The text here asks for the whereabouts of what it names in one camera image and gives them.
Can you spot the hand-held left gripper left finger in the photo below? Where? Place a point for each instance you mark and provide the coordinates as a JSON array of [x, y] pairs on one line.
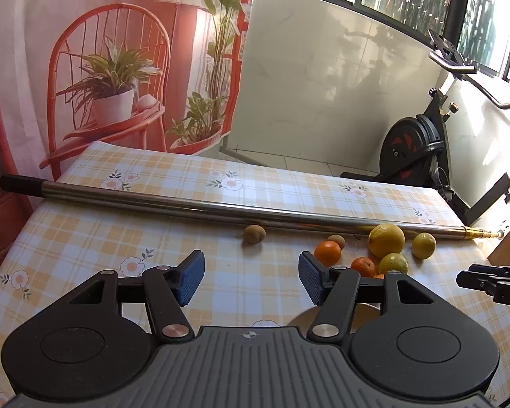
[[191, 278]]

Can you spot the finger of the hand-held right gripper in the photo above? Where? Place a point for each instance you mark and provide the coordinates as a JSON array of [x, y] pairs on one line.
[[499, 271], [478, 281]]

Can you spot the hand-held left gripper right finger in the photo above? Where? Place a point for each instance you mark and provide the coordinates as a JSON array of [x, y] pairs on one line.
[[310, 278]]

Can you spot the wooden bowl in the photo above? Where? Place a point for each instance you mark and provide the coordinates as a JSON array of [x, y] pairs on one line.
[[363, 314]]

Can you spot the brown kiwi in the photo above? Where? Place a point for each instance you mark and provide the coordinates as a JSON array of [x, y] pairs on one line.
[[254, 234], [335, 242]]

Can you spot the long metal pole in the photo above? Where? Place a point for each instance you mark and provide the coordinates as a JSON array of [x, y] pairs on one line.
[[195, 205]]

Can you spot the large yellow lemon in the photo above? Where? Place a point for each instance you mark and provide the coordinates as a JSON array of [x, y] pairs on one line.
[[386, 240]]

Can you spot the plaid floral tablecloth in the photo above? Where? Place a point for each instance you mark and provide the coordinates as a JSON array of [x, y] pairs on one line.
[[110, 229]]

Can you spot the black exercise bike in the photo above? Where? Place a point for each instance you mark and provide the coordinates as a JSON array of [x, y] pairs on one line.
[[412, 144]]

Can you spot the printed plant backdrop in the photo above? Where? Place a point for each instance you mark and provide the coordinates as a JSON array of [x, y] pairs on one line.
[[34, 51]]

